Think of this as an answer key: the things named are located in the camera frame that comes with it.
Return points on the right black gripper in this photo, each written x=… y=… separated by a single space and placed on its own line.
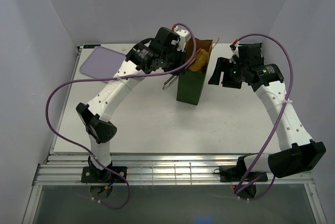
x=226 y=82

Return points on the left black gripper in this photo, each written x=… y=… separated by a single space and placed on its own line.
x=181 y=55

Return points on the yellow bread slice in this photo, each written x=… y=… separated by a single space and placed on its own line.
x=201 y=62

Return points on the metal tongs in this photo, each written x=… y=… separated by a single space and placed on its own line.
x=170 y=81

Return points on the green paper bag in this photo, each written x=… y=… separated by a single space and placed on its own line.
x=190 y=84

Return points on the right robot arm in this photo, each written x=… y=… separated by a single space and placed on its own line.
x=298 y=151

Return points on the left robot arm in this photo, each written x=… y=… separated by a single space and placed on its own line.
x=96 y=114

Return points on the lavender tray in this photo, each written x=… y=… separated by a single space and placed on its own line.
x=102 y=63

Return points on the left blue table label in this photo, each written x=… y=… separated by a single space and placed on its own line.
x=91 y=46

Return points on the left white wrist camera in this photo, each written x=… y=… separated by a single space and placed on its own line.
x=184 y=35

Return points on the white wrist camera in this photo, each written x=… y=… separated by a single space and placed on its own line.
x=184 y=35
x=234 y=47

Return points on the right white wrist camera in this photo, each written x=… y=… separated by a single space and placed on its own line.
x=234 y=47

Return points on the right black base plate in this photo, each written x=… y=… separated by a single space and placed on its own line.
x=232 y=174

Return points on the aluminium rail frame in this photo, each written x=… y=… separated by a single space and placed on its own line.
x=143 y=169

